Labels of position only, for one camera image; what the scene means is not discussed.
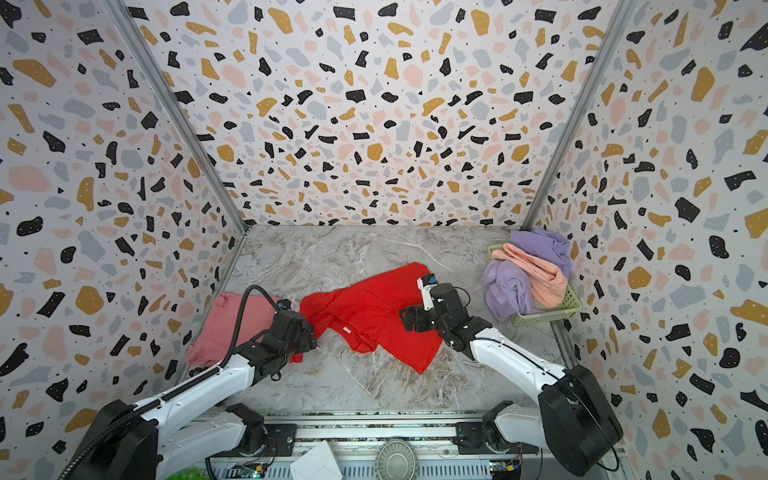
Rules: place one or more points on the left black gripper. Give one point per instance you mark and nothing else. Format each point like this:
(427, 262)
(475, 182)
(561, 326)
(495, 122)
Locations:
(307, 337)

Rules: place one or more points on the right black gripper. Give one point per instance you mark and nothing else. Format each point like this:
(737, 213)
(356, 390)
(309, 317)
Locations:
(417, 318)

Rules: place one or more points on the red t-shirt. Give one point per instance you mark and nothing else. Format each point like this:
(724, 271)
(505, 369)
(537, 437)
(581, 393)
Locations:
(367, 316)

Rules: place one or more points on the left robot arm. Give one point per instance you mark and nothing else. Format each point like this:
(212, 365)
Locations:
(158, 436)

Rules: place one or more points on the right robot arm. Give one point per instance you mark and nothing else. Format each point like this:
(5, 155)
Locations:
(571, 417)

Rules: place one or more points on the folded pink t-shirt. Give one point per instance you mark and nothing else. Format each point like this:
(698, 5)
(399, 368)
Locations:
(212, 344)

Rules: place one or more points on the purple t-shirt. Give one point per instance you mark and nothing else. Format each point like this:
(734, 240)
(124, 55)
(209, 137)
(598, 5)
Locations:
(546, 245)

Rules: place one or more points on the white paper sheet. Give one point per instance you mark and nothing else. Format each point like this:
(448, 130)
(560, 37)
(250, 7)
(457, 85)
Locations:
(319, 463)

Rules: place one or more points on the peach t-shirt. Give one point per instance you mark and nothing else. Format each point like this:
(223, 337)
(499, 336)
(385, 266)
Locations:
(548, 283)

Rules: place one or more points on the small electronics board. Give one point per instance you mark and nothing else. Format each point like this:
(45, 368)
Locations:
(252, 470)

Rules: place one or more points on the green plastic basket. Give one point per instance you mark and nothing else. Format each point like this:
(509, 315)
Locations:
(552, 312)

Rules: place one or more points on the green artificial grass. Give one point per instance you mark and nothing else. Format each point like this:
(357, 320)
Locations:
(189, 474)

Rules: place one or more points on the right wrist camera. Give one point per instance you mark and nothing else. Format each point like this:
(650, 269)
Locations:
(425, 284)

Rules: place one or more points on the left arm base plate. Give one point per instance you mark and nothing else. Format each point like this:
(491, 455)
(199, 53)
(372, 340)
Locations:
(268, 441)

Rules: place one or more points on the aluminium frame rail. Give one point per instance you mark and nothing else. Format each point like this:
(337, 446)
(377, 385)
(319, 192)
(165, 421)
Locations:
(369, 427)

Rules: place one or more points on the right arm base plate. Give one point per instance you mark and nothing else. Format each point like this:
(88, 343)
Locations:
(472, 439)

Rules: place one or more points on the left aluminium corner post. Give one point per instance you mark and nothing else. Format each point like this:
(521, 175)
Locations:
(120, 17)

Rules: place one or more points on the aluminium corner post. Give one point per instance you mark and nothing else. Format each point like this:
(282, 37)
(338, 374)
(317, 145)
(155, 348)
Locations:
(120, 17)
(615, 27)

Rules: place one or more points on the right aluminium corner post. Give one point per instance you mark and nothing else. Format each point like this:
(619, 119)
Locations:
(615, 27)

